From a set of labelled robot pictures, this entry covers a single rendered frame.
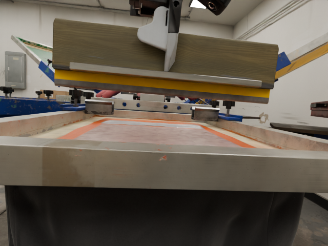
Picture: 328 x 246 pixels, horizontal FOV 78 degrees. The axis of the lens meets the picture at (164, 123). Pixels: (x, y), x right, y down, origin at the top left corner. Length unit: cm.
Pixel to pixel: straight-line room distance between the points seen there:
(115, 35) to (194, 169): 23
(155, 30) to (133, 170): 21
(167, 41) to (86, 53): 12
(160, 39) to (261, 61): 17
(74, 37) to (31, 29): 537
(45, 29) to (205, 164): 548
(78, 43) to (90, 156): 20
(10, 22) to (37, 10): 63
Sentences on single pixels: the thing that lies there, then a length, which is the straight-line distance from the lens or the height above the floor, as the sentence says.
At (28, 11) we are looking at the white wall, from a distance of 585.
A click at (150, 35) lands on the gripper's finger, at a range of 32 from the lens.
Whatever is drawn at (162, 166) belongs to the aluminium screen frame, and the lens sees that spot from 20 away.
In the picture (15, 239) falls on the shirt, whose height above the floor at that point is 84.
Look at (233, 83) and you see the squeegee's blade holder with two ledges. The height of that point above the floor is 107.
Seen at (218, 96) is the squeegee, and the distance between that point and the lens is 36.
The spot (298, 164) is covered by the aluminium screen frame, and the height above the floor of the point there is 98.
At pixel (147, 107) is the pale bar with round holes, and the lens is 101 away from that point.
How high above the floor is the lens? 104
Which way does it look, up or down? 6 degrees down
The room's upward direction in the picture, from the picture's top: 4 degrees clockwise
